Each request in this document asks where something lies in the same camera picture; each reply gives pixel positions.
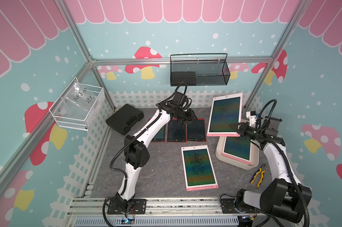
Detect black mesh wall basket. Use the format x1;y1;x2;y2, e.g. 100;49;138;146
170;53;230;86

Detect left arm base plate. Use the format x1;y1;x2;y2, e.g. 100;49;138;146
105;198;147;215

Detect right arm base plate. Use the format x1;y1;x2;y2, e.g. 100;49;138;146
219;197;258;215

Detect black box in basket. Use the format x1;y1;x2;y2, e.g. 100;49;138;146
170;72;196;86

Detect white wire wall basket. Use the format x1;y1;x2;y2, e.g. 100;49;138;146
49;78;105;131

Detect yellow handled pliers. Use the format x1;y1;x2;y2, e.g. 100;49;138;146
250;164;266;188

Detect pink frame writing tablet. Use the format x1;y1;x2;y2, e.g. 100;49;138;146
181;145;219;191

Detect clear plastic bag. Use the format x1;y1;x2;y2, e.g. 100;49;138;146
58;82;97;120

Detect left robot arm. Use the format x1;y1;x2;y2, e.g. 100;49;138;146
102;82;197;215

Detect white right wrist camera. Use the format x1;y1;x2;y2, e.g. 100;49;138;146
246;111;258;127

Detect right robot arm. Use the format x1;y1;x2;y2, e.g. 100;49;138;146
229;99;312;227

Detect black plastic tool case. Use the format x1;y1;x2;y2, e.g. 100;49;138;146
106;104;144;135

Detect red frame writing tablet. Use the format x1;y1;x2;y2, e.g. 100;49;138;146
151;125;166;142

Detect white plastic storage box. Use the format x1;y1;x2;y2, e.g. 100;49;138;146
215;137;259;170

